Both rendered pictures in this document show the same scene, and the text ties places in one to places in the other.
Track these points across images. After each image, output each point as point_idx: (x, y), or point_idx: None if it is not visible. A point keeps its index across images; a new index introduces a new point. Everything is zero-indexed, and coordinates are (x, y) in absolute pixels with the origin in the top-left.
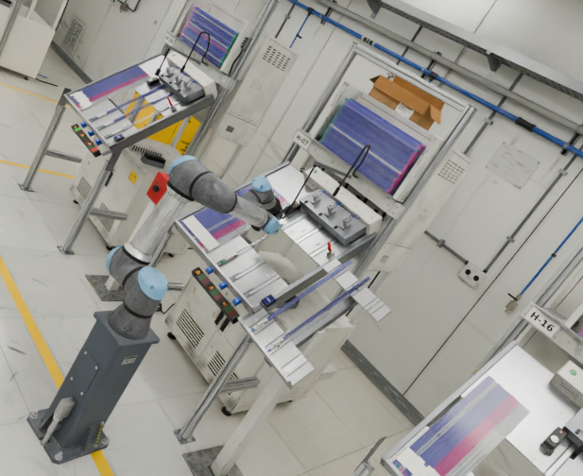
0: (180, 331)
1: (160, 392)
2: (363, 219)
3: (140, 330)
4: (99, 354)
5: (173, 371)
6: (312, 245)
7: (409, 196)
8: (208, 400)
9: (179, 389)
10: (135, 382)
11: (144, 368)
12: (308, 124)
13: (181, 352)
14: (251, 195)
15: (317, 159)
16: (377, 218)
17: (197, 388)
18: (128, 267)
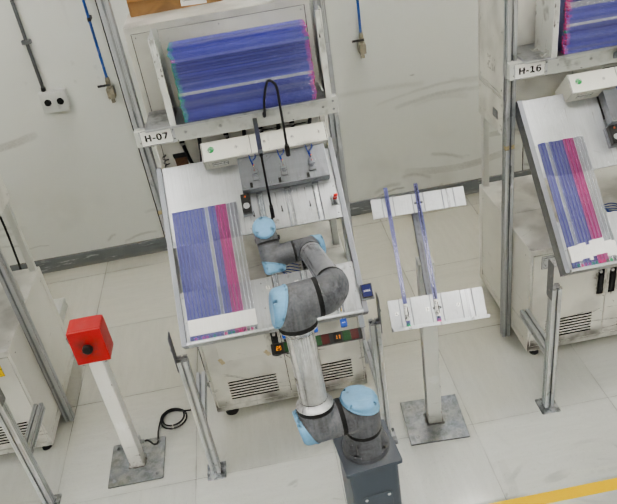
0: (247, 398)
1: (324, 445)
2: (316, 141)
3: (385, 434)
4: (381, 486)
5: (292, 424)
6: (307, 210)
7: (331, 80)
8: (387, 398)
9: None
10: (309, 467)
11: (287, 454)
12: (139, 115)
13: (261, 407)
14: (273, 245)
15: (197, 137)
16: (323, 126)
17: None
18: (334, 420)
